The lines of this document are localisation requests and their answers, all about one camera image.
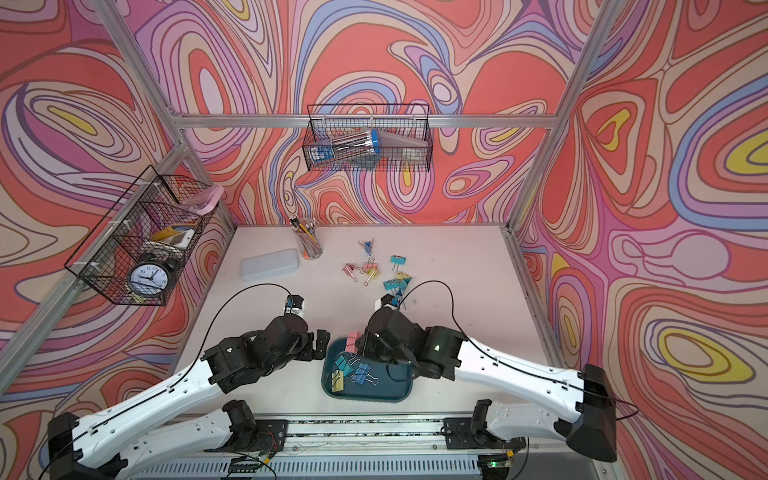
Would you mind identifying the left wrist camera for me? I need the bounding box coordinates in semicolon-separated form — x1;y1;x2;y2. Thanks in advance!
284;294;305;318

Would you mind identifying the teal storage box tray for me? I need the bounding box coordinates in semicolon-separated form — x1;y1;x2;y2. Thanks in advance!
320;339;414;403

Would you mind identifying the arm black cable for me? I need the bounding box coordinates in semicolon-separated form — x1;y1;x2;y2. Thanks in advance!
35;283;295;480
395;279;641;421

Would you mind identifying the glass pencil cup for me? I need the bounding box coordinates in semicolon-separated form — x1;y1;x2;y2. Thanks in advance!
289;216;323;260

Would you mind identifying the pink binder clip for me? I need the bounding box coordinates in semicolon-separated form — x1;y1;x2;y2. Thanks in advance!
342;263;358;282
345;331;363;354
359;257;378;273

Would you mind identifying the blue binder clip far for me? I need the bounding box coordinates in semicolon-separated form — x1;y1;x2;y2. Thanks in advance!
359;239;374;258

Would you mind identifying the black alarm clock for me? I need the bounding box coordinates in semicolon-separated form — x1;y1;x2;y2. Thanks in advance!
127;253;178;298

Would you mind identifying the back black wire basket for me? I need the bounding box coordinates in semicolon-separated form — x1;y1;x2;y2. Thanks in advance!
302;102;433;172

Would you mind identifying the left black wire basket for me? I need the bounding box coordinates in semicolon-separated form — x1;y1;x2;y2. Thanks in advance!
65;166;215;307

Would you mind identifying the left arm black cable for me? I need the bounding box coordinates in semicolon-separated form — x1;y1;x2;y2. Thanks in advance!
35;283;295;480

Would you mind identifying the blue binder clip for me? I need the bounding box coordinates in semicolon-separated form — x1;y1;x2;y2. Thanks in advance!
351;364;379;386
359;239;374;258

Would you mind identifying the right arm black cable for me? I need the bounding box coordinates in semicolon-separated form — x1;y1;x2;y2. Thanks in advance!
395;279;641;421

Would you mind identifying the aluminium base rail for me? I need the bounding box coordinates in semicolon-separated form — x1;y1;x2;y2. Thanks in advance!
135;414;618;479

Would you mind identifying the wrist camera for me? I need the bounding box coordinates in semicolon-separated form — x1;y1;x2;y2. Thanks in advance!
284;294;305;318
376;294;400;310

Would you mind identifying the translucent plastic case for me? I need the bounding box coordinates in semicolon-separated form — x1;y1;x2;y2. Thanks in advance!
240;249;300;282

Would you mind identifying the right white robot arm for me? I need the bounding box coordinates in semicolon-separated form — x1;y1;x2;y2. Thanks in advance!
355;306;618;463

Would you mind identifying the blue binder clip front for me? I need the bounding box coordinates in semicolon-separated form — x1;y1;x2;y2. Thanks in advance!
351;364;379;386

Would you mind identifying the teal binder clip front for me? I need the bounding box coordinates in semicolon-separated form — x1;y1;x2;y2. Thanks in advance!
335;352;360;377

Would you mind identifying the black wire basket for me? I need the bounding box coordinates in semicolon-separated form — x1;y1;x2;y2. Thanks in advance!
302;102;433;172
65;166;215;307

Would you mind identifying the teal binder clip right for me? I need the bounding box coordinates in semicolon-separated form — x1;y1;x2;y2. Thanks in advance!
391;255;406;272

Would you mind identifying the yellow white box in basket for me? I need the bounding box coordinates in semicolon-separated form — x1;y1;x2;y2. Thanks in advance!
149;224;195;250

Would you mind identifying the clear tube with blue cap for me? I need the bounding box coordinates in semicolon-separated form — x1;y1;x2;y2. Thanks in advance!
308;129;381;163

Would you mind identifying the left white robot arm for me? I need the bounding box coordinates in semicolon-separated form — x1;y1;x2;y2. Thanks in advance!
44;312;330;479

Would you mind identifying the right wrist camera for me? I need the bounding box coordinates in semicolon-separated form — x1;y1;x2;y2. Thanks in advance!
376;294;400;310

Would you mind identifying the pink item in basket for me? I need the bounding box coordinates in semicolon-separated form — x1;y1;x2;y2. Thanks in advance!
179;184;225;216

